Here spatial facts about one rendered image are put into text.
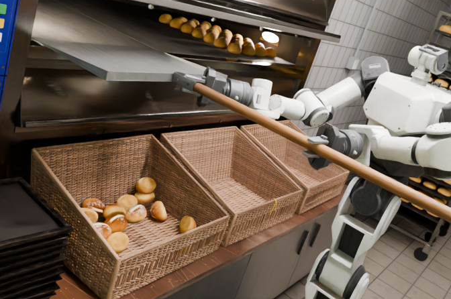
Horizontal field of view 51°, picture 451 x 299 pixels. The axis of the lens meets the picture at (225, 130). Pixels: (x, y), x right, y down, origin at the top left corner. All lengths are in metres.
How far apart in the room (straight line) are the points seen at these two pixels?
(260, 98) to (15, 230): 0.79
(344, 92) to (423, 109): 0.32
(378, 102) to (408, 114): 0.13
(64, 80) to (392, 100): 1.07
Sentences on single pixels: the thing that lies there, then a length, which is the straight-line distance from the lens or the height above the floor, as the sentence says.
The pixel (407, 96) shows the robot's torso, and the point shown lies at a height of 1.36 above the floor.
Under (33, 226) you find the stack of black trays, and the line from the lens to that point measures 1.32.
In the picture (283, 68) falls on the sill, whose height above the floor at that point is 1.17.
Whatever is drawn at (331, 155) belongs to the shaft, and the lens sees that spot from 1.21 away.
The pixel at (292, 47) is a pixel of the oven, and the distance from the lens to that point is 2.94.
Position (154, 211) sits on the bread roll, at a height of 0.63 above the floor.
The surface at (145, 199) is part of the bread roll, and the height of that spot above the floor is 0.64.
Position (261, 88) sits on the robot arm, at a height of 1.24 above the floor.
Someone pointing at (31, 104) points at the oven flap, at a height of 0.99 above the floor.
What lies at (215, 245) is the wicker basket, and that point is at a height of 0.61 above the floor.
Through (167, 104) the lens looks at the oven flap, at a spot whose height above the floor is 0.98.
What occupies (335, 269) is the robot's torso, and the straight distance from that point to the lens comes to 1.86.
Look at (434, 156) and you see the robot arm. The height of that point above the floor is 1.29.
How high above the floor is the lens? 1.53
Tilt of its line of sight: 17 degrees down
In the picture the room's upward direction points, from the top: 18 degrees clockwise
